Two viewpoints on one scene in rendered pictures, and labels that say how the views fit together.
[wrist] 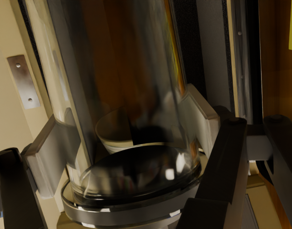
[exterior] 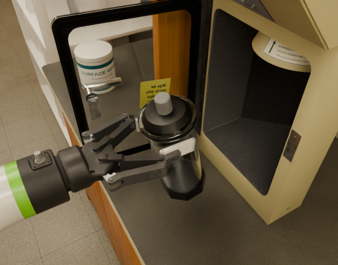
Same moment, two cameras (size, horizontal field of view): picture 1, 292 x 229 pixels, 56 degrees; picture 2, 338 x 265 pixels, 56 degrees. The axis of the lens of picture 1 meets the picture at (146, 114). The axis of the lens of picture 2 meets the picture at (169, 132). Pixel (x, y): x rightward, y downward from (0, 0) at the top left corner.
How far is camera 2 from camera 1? 0.62 m
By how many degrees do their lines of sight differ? 84
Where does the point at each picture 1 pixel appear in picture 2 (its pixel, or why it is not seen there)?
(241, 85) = (206, 51)
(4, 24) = (281, 171)
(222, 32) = (211, 80)
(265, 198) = not seen: outside the picture
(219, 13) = (211, 88)
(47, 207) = not seen: outside the picture
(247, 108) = (206, 36)
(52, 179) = (162, 151)
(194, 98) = not seen: hidden behind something
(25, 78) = (289, 146)
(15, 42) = (282, 162)
